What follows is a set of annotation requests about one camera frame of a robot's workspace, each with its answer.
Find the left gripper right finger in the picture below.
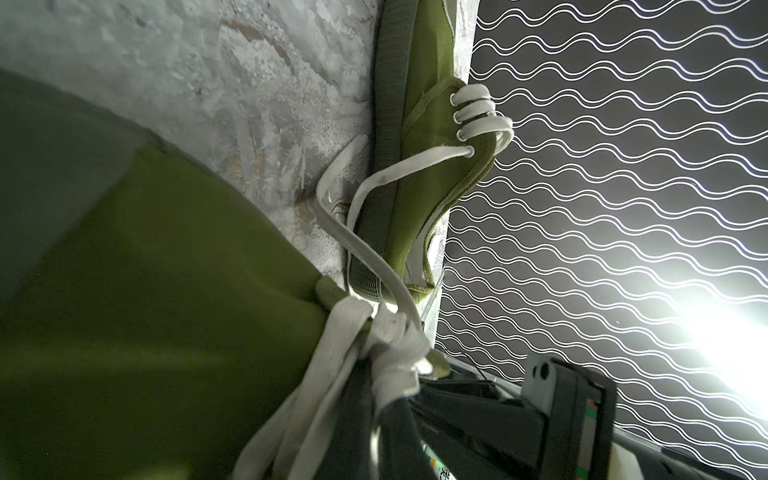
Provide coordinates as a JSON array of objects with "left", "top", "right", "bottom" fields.
[{"left": 413, "top": 354, "right": 617, "bottom": 479}]

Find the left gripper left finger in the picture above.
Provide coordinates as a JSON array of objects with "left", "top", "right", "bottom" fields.
[{"left": 315, "top": 359, "right": 432, "bottom": 479}]

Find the olive green shoe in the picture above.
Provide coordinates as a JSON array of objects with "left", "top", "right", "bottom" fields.
[
  {"left": 0, "top": 65, "right": 451, "bottom": 480},
  {"left": 316, "top": 1, "right": 515, "bottom": 324}
]

